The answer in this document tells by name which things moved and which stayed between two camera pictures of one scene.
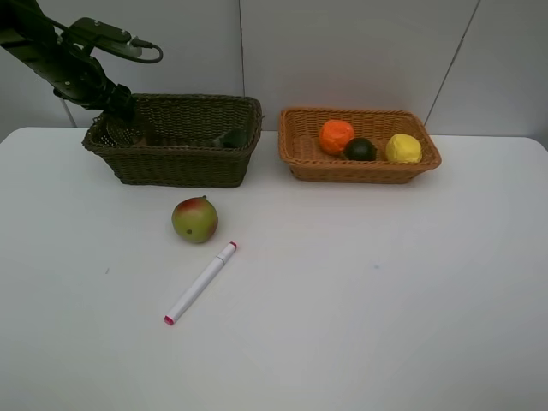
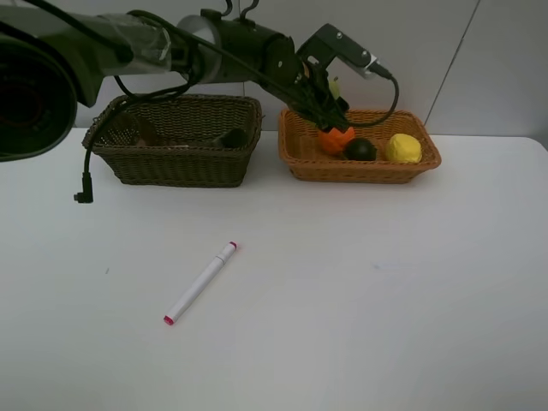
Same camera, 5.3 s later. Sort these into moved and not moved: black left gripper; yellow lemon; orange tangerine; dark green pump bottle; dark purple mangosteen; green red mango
Moved: green red mango; black left gripper
Not moved: orange tangerine; dark purple mangosteen; yellow lemon; dark green pump bottle
